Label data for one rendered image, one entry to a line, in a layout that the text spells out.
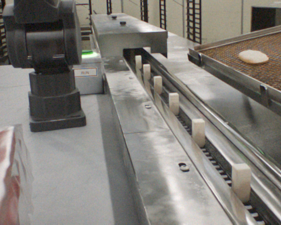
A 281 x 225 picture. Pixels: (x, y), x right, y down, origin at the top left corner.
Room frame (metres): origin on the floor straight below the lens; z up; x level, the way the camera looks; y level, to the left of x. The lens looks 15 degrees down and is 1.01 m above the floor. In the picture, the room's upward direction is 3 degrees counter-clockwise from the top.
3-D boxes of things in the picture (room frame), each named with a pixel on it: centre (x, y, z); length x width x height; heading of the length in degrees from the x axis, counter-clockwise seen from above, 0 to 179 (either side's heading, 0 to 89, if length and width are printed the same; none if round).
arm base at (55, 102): (0.68, 0.14, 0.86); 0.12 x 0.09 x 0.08; 15
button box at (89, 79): (0.88, 0.11, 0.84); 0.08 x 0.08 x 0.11; 7
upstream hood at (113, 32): (1.73, 0.09, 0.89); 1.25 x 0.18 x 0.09; 7
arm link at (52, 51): (0.66, 0.14, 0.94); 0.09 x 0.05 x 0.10; 2
